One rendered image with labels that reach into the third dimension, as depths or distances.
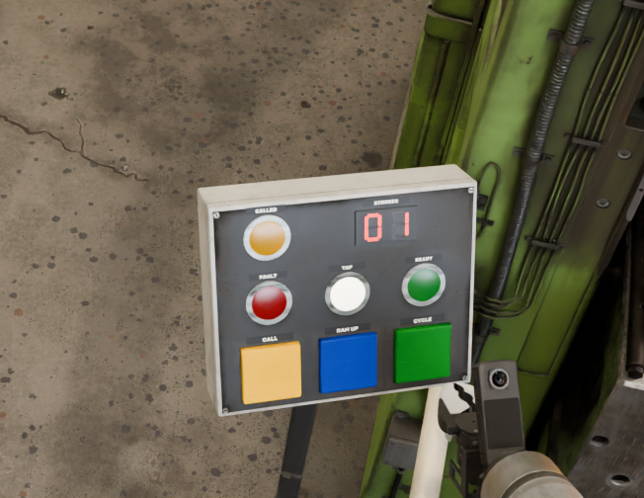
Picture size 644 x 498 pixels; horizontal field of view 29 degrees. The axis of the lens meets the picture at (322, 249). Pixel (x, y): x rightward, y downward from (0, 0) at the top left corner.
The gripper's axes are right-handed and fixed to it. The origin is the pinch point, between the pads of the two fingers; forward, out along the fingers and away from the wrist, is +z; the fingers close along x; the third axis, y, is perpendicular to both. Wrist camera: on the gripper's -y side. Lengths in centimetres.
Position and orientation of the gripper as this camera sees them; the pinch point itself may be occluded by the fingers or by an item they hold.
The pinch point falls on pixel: (452, 384)
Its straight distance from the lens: 151.4
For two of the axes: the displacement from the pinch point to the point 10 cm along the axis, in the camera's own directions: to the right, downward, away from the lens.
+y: 0.1, 9.3, 3.6
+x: 9.7, -1.0, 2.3
